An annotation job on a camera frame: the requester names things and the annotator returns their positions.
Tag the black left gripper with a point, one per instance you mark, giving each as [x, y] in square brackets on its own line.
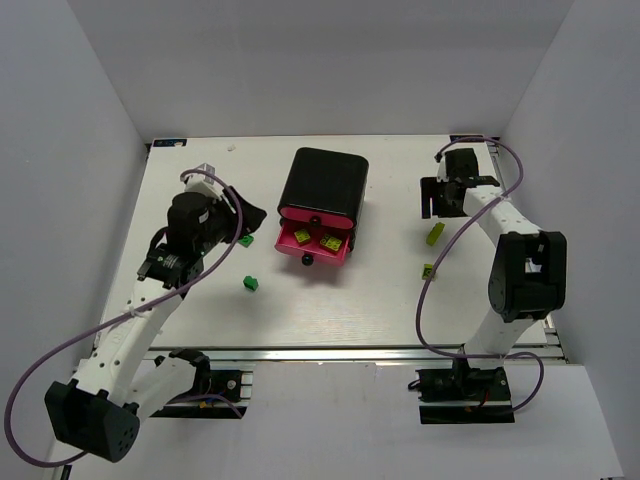
[232, 216]

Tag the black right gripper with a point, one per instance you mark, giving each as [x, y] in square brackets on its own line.
[439, 195]

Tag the lime square lego brick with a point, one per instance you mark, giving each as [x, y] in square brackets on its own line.
[302, 236]

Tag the pink top drawer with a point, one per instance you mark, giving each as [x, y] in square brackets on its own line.
[321, 218]

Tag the black drawer cabinet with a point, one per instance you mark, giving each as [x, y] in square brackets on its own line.
[327, 181]

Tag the dark green lego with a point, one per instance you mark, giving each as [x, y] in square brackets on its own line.
[250, 283]
[246, 241]

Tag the lime long lego brick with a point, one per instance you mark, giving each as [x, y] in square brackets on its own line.
[331, 243]

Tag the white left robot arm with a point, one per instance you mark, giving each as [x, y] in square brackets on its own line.
[101, 408]

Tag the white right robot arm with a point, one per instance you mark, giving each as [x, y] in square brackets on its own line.
[527, 280]

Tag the blue right corner sticker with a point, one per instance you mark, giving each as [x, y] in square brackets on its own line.
[468, 138]

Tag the blue table corner sticker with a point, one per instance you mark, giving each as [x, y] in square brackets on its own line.
[169, 143]

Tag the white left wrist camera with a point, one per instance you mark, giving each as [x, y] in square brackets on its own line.
[201, 182]

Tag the aluminium right side rail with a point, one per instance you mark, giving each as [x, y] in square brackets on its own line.
[505, 166]

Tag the aluminium table front rail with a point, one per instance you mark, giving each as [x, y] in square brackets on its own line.
[324, 355]

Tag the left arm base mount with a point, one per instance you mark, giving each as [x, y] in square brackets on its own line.
[216, 392]

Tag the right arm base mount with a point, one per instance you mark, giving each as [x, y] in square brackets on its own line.
[462, 395]

